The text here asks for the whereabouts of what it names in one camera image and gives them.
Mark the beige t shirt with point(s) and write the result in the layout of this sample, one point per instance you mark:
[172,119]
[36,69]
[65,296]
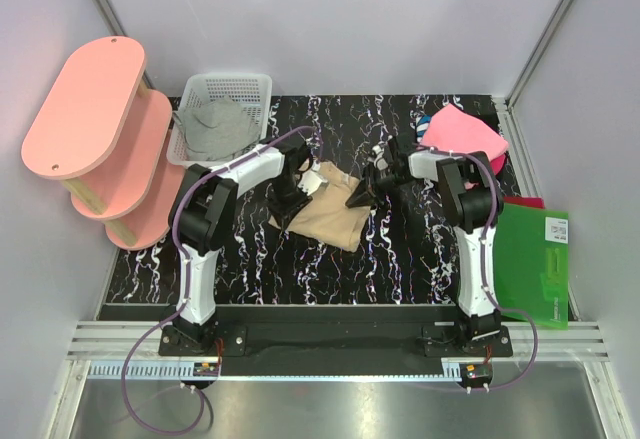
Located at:
[326,218]

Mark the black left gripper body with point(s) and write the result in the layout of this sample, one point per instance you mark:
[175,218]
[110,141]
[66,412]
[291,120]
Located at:
[286,193]

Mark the grey t shirt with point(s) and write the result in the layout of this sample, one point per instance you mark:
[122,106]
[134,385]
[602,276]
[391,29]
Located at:
[217,131]

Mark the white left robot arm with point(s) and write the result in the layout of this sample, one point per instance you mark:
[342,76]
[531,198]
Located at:
[203,214]

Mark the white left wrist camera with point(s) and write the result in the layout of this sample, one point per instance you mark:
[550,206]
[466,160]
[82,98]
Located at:
[311,181]

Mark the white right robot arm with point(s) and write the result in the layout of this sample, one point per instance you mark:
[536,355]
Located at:
[471,203]

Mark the red plastic folder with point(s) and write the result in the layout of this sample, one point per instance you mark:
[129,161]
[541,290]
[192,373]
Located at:
[531,202]

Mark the pink tiered shelf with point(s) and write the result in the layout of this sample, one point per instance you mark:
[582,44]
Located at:
[103,134]

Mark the white plastic basket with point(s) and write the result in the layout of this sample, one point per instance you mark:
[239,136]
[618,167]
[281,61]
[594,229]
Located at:
[252,91]

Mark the white slotted cable duct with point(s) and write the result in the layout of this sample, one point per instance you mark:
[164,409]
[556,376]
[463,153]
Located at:
[148,370]

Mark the green plastic folder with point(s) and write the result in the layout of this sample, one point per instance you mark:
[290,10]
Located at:
[531,264]

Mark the magenta garment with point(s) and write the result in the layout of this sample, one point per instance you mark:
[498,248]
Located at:
[496,165]

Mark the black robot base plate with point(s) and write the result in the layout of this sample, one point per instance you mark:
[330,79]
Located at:
[286,341]

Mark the pink folded t shirt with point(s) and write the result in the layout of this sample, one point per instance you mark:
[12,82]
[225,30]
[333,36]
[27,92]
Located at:
[451,129]

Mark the blue white striped garment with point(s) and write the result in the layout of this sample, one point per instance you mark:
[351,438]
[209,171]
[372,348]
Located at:
[421,126]

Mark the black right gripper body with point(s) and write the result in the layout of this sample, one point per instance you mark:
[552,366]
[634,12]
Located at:
[387,183]

